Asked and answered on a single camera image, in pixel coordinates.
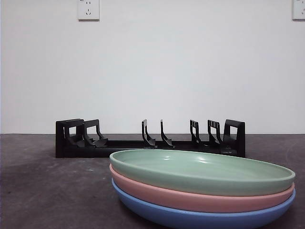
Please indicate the green plate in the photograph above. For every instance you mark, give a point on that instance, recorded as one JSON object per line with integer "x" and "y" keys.
{"x": 190, "y": 171}

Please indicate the white wall socket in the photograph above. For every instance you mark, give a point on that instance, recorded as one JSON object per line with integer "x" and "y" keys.
{"x": 299, "y": 9}
{"x": 88, "y": 10}

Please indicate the black plate rack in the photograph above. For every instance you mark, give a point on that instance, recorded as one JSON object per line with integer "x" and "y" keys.
{"x": 83, "y": 150}

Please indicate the pink plate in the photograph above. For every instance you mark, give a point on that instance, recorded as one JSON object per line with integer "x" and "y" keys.
{"x": 166, "y": 198}

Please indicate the blue plate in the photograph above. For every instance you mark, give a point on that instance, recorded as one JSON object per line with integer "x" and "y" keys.
{"x": 190, "y": 220}

